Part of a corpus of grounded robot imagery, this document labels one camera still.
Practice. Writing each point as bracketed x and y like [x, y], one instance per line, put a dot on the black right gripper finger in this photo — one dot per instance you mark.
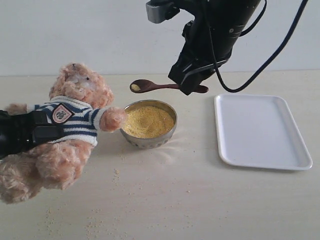
[178, 72]
[193, 75]

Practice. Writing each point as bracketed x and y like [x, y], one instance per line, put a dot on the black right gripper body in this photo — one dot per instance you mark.
[209, 39]

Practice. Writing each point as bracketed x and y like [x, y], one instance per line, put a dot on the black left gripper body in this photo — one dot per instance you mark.
[15, 133]

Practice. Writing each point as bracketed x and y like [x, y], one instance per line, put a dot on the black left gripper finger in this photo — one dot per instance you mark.
[41, 131]

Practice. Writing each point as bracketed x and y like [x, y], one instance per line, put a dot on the dark red wooden spoon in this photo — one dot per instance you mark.
[140, 86]

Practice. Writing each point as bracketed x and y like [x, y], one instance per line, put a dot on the tan teddy bear striped sweater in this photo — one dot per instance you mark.
[79, 102]

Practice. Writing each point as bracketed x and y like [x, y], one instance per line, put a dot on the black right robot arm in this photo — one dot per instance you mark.
[206, 7]

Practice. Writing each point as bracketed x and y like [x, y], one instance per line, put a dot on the steel bowl of yellow millet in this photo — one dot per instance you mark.
[150, 123]

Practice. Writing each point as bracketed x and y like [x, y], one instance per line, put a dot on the white rectangular plastic tray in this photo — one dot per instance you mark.
[259, 131]

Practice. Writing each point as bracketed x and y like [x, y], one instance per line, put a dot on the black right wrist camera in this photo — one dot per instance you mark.
[159, 11]

